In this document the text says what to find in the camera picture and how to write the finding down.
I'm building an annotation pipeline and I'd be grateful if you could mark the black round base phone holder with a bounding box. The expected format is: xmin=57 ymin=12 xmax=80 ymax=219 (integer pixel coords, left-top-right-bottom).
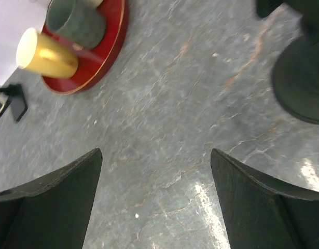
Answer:
xmin=255 ymin=0 xmax=319 ymax=125

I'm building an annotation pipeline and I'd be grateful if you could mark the red round tray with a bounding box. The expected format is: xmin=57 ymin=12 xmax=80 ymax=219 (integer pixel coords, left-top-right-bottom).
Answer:
xmin=42 ymin=0 xmax=129 ymax=95

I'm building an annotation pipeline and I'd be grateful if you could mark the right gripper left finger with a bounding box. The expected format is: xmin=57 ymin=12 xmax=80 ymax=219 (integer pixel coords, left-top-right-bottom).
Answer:
xmin=0 ymin=148 xmax=102 ymax=248

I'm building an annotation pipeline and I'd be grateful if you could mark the black folding phone stand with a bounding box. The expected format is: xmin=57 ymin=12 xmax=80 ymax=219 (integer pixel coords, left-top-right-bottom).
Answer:
xmin=0 ymin=83 xmax=28 ymax=122

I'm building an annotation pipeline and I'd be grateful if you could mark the yellow mug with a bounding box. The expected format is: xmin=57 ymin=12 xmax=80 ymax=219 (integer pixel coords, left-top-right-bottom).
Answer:
xmin=16 ymin=27 xmax=78 ymax=78

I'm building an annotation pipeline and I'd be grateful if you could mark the dark green mug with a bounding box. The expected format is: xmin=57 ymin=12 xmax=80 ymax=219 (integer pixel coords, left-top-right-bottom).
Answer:
xmin=45 ymin=0 xmax=106 ymax=49

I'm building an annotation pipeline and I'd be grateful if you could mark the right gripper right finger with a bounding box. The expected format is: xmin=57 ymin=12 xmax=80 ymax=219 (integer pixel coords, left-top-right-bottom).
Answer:
xmin=211 ymin=149 xmax=319 ymax=248

